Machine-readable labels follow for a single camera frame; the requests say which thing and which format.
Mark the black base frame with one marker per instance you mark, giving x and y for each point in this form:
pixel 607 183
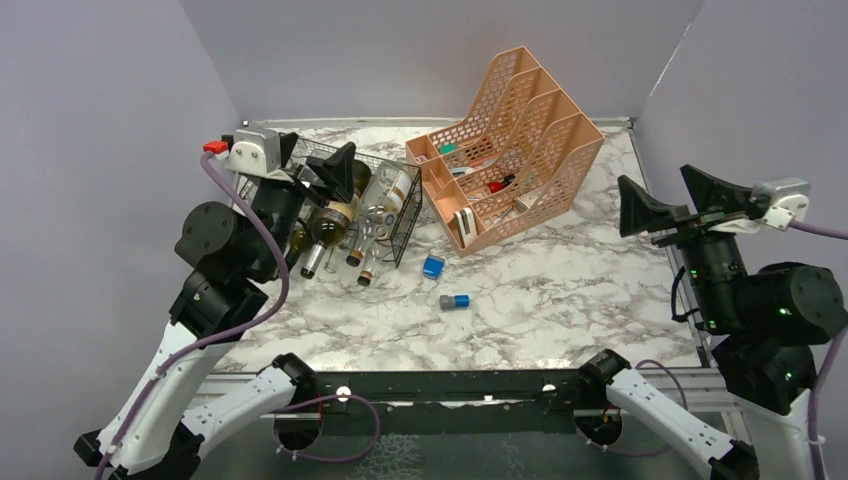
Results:
pixel 343 416

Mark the red object in organizer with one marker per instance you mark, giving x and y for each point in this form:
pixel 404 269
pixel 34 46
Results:
pixel 496 186

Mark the peach plastic file organizer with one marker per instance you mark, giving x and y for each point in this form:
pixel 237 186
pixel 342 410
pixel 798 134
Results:
pixel 521 122

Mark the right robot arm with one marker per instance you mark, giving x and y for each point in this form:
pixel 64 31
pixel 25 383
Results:
pixel 766 322

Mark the green wine bottle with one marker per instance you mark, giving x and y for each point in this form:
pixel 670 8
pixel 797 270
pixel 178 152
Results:
pixel 329 225

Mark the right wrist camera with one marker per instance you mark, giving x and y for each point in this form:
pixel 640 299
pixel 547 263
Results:
pixel 783 200

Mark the blue grey cylinder cap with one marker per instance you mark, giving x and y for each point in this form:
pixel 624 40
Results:
pixel 454 302

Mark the blue stamp block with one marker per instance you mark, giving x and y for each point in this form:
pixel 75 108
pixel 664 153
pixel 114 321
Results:
pixel 433 267

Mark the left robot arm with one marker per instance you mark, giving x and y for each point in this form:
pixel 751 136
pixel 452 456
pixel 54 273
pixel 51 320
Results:
pixel 238 280

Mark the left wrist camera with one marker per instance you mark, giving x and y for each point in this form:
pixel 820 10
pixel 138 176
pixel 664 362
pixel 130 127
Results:
pixel 255 151

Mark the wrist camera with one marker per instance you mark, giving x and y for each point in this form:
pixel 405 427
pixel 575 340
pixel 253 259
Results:
pixel 255 151
pixel 783 200

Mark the white tape dispenser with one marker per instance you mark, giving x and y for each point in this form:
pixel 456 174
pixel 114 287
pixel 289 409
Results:
pixel 466 226

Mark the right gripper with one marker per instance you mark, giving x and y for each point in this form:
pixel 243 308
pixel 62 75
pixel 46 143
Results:
pixel 714 200

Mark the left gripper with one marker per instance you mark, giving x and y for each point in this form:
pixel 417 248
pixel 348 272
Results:
pixel 337 169

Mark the clear bottle with cork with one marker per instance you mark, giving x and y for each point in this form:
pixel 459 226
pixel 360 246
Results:
pixel 370 243

